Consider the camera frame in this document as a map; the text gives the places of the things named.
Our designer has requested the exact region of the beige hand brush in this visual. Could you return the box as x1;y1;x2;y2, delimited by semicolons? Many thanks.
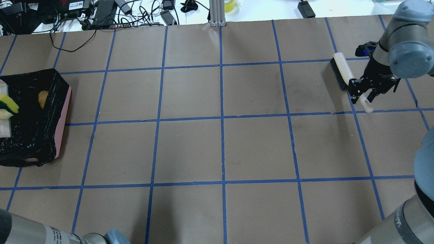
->
330;52;374;113

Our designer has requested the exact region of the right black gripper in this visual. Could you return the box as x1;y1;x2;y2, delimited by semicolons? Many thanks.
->
351;58;400;104

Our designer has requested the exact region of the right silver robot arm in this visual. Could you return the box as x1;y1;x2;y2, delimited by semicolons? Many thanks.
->
347;0;434;244

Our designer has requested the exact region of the yellow sponge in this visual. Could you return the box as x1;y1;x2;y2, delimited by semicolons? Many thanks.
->
0;94;20;120

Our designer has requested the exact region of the yellow paper ball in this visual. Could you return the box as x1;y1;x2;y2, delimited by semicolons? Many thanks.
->
38;90;49;109

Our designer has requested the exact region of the aluminium frame post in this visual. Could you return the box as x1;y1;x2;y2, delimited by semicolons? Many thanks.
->
209;0;226;27

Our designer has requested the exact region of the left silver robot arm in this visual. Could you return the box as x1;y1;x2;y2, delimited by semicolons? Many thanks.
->
0;209;130;244

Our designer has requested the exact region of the pink bin with black bag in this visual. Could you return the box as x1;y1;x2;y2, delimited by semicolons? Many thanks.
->
0;68;70;168

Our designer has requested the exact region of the black power adapter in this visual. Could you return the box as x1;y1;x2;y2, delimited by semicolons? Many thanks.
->
297;0;316;19

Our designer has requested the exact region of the yellow tape roll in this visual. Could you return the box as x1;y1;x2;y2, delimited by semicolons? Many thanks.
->
224;0;240;13

